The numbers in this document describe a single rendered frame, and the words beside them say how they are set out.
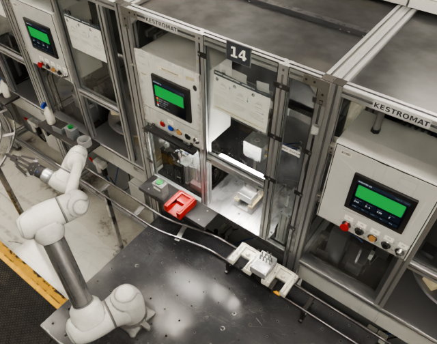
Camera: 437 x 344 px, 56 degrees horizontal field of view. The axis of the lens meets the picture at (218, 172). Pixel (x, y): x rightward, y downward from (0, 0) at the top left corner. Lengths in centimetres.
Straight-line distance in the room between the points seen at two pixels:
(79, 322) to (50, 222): 53
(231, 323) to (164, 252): 61
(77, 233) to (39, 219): 177
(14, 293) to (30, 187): 111
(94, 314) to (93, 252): 142
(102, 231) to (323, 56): 253
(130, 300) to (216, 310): 51
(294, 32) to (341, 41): 20
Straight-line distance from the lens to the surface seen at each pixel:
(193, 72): 195
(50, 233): 200
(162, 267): 258
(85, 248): 362
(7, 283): 365
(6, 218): 408
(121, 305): 221
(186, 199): 253
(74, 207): 195
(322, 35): 192
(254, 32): 190
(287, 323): 242
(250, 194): 245
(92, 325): 223
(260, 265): 228
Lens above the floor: 286
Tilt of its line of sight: 45 degrees down
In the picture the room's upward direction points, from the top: straight up
